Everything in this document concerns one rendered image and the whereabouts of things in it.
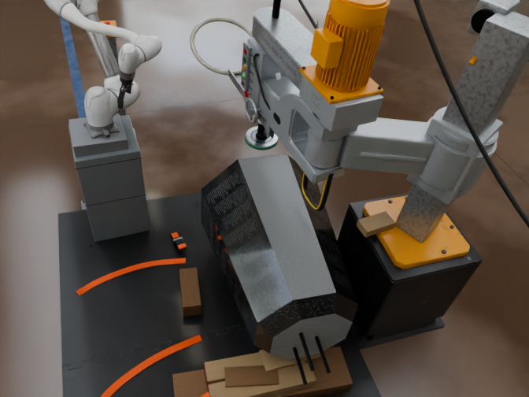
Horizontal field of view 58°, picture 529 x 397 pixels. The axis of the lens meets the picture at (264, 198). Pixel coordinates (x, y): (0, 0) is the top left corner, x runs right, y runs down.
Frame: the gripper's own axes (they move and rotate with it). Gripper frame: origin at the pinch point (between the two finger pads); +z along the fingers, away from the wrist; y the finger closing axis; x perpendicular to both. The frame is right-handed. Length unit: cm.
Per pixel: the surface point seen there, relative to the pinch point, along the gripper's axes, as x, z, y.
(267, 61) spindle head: 72, -56, -13
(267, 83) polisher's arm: 76, -47, -7
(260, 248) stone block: 102, -3, 69
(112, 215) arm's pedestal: 10, 81, 35
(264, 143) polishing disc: 90, 3, -8
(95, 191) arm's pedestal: -3, 57, 35
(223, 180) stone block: 73, 20, 19
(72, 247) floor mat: -11, 108, 56
